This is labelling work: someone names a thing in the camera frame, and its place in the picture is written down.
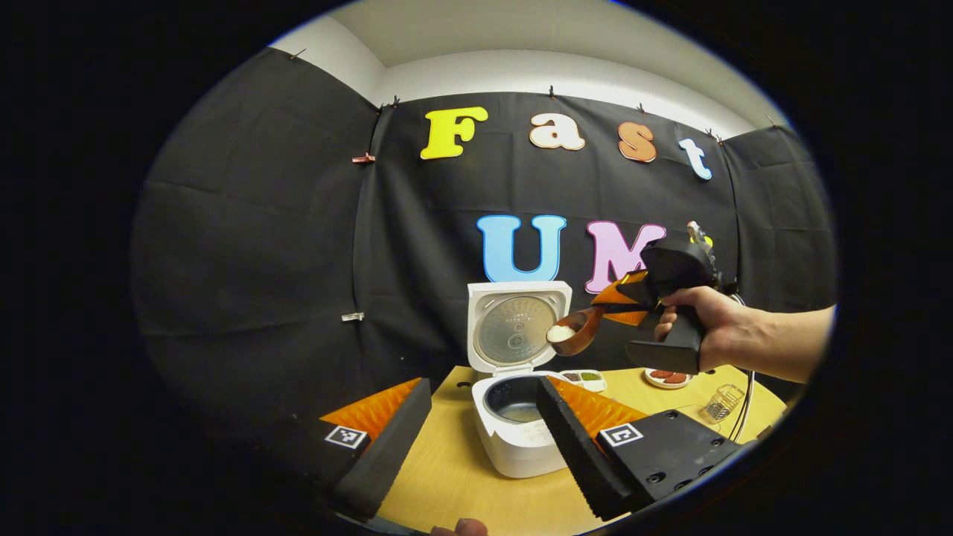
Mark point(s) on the pink cloth clip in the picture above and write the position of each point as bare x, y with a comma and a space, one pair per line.
363, 158

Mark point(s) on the divided white bean dish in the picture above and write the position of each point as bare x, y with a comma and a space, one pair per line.
584, 380

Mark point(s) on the black backdrop cloth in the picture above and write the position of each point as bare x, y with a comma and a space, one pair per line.
260, 260

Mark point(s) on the round white plate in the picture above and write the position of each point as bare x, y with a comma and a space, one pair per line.
655, 383

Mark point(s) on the white rice cooker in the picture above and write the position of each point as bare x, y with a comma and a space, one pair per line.
514, 447

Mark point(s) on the small white rice portion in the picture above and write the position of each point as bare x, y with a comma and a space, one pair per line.
560, 333

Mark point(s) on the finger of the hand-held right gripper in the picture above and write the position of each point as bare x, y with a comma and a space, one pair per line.
633, 316
625, 289

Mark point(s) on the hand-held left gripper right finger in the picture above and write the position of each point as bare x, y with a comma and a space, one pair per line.
573, 454

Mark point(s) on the brown wooden spoon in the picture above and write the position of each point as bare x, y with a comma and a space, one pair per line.
584, 331

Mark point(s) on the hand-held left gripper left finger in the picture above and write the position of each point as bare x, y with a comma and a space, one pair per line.
391, 454

